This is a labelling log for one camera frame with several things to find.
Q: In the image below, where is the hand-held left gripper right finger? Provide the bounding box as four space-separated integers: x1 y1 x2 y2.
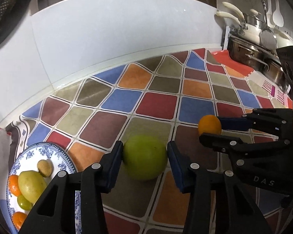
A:
166 141 274 234

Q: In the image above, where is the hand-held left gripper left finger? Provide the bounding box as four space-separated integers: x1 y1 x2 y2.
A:
18 140 124 234

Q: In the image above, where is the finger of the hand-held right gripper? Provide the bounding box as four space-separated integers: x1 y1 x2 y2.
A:
198 132 287 167
218 109 293 142

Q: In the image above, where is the large green round fruit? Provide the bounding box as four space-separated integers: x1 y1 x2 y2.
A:
123 135 168 181

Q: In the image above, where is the large yellow-green round fruit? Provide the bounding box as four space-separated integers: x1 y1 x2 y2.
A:
18 171 48 204

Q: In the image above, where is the blue patterned white plate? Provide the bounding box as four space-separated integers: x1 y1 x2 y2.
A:
6 142 82 234

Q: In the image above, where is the green persimmon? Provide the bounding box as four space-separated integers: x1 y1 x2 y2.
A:
17 194 33 210

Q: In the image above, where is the pink striped white cloth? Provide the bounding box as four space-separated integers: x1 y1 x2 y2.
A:
248 72 293 108

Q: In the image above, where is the red mat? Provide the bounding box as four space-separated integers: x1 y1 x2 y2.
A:
211 49 255 78

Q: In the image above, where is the colourful checkered tablecloth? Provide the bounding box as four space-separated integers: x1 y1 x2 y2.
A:
6 48 293 234

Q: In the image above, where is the small steel pot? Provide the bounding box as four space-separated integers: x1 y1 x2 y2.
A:
264 58 290 88

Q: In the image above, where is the small yellowish brown fruit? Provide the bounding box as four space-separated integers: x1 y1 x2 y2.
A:
37 160 54 177

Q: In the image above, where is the large steel pot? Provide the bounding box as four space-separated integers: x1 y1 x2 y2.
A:
228 36 270 72

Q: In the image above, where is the small orange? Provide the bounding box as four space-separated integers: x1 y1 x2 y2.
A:
8 175 22 197

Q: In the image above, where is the white spoon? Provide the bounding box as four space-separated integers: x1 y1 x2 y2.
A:
266 0 276 28

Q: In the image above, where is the white rice paddle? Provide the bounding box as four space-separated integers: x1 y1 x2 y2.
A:
272 0 284 27

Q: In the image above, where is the white paper sheet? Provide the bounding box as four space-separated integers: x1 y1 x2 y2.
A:
0 124 14 176

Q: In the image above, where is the cream-handled white pan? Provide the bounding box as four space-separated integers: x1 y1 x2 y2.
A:
216 11 262 43

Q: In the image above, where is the cream-handled steel pan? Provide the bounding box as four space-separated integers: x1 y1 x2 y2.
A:
222 1 269 31

